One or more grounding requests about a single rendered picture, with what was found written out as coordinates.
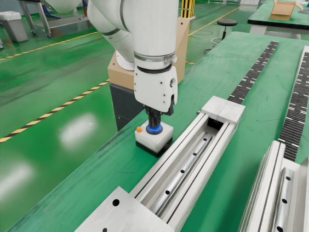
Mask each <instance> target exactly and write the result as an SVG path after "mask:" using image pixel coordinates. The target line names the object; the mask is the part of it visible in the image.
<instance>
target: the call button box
mask: <svg viewBox="0 0 309 232"><path fill-rule="evenodd" d="M148 123H149V121H148V120H147V121H146V122H145V123H144V124H143V125H142V126H141V128H142V132H140V133H138V132H137V131H135V138H136V146H138V147H139V148H141V149H143V150H144V151H146V152H148V153H149V154H151V155H153V156H154V157H156V158H158V157H159V156H160V155H161V153H162V152H163V151H167V150H168V149H169V148H170V146H169V144H170V143H171V142H172V136H173V127H171V126H169V125H167V124H165V123H163V122H160V124H161V130H160V131H159V132H157V133H151V132H149V131H148V130H147V125H148Z"/></svg>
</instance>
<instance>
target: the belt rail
mask: <svg viewBox="0 0 309 232"><path fill-rule="evenodd" d="M305 52H309V46H304V48H303V50H302V53H301V57H300V61H299V65H298V69H297V73H296V77H295V81H294V84H293V88H292V93H291V96H290V100H289V104H288V108H289V105H290V101H291V98H292V94H293V90H294V87H295V84H296V80H297V77H298V73H299V70H300V67H301V63H302V60H303V57H304V53H305ZM288 108H287V111H286V116H287V112H288ZM286 116H285V119H286ZM284 121H285V120H284Z"/></svg>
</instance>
